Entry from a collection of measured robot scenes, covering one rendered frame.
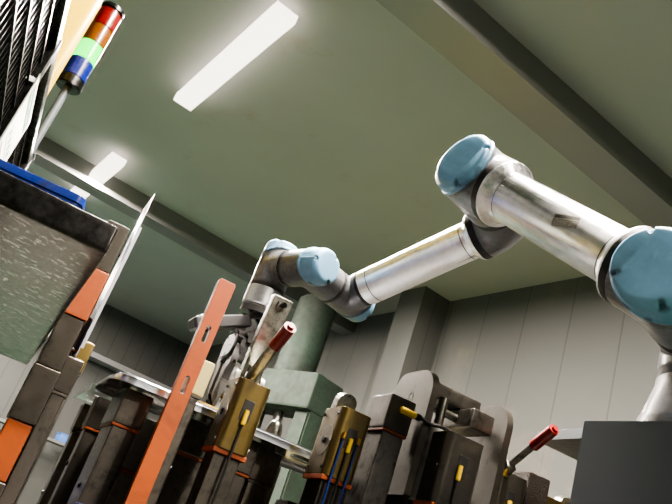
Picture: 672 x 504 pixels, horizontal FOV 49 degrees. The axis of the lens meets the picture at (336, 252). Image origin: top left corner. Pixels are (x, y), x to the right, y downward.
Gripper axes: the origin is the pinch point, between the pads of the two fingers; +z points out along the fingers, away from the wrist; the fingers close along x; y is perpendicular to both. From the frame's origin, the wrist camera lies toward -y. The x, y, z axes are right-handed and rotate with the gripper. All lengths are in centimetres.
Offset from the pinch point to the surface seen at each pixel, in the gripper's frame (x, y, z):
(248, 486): -7.1, 11.0, 13.0
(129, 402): -11.1, -15.4, 8.4
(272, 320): -21.9, -0.6, -12.2
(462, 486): -38, 34, 4
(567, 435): -40, 51, -11
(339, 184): 263, 90, -211
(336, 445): -28.0, 15.6, 4.2
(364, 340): 440, 220, -189
